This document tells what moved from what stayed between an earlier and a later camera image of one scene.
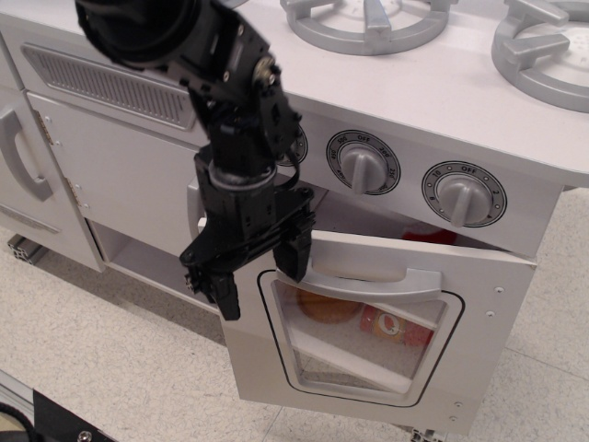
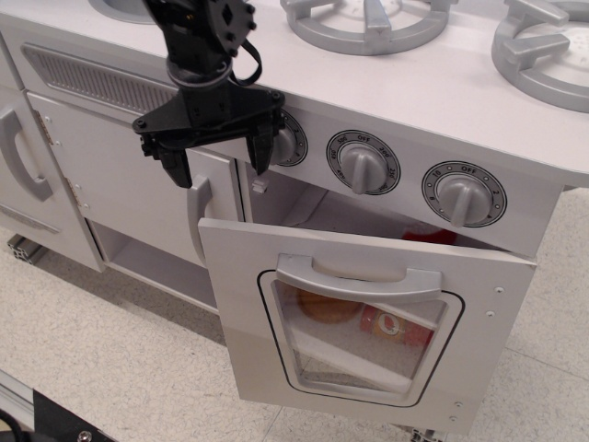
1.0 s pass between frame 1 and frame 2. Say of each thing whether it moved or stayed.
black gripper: moved
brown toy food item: stayed
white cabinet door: stayed
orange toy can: stayed
